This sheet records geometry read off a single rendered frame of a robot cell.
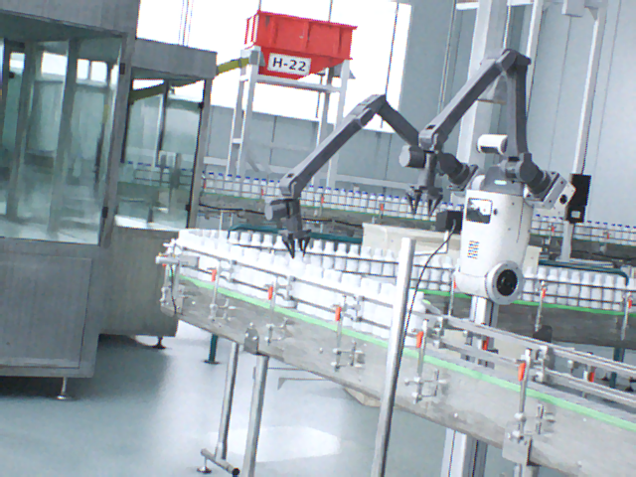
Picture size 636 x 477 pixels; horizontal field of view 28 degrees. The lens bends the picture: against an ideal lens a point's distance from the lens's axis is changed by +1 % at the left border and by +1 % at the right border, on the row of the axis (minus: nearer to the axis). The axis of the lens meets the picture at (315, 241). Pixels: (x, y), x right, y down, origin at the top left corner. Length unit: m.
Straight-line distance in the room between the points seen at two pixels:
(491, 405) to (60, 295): 4.25
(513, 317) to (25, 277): 2.74
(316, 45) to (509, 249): 6.75
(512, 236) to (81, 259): 3.44
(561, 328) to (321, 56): 5.29
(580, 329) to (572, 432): 3.19
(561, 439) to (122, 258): 6.58
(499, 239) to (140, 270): 5.41
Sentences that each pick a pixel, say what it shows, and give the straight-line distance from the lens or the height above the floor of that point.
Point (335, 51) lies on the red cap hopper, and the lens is 11.13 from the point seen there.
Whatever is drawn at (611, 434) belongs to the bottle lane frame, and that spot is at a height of 0.96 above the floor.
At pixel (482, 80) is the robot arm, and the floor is 1.85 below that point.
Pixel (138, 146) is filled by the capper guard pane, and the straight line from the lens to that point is 9.53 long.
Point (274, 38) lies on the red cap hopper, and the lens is 11.04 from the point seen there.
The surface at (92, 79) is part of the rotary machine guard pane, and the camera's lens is 7.37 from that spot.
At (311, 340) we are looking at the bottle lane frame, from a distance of 4.27.
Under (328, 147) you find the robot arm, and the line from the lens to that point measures 4.45.
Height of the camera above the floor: 1.48
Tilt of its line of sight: 3 degrees down
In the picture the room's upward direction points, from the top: 7 degrees clockwise
